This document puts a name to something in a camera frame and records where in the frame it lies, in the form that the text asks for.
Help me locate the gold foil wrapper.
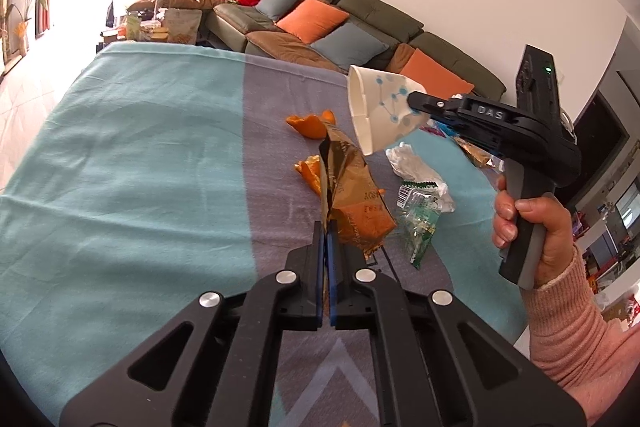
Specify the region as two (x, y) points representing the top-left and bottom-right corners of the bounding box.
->
(457, 139), (501, 170)
(319, 124), (398, 265)

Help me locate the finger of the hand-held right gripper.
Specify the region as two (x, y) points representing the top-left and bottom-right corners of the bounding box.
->
(407, 91), (468, 115)
(427, 113), (471, 136)

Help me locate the beige snack box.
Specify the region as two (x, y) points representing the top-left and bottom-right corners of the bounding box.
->
(165, 7), (201, 45)

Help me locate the orange cushion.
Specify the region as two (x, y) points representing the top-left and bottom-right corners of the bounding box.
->
(399, 48), (476, 100)
(276, 0), (351, 45)

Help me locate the cluttered coffee table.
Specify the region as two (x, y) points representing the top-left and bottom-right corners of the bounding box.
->
(97, 7), (211, 48)

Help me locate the tall leafy plant yellow pot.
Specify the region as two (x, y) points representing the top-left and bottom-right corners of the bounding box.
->
(0, 0), (56, 68)

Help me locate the orange peel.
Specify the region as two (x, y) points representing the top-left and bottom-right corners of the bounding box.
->
(286, 109), (335, 141)
(294, 156), (328, 196)

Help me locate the white paper cup blue print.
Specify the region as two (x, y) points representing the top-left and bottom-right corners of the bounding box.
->
(347, 65), (430, 158)

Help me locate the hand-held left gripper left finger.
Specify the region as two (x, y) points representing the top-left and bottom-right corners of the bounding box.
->
(59, 221), (327, 427)

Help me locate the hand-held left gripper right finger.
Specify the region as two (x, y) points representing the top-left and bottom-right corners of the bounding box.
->
(327, 232), (587, 427)

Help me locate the clear wrapper with barcode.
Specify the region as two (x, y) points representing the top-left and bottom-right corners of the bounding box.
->
(396, 183), (456, 214)

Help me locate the green snack wrapper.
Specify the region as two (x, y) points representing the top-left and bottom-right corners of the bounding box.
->
(400, 202), (441, 269)

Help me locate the green brown sectional sofa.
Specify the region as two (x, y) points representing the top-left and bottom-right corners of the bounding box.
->
(202, 0), (508, 100)

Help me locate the person's right forearm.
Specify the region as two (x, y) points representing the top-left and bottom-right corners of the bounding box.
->
(520, 244), (640, 424)

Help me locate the teal grey printed blanket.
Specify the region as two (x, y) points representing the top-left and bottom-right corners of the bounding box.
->
(0, 42), (531, 427)

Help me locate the crumpled white tissue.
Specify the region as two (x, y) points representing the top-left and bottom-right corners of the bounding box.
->
(385, 144), (446, 188)

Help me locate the person's right hand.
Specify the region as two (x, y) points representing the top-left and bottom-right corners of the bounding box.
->
(491, 174), (581, 289)

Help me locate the red flat packet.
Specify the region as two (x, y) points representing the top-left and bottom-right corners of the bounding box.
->
(425, 121), (458, 138)

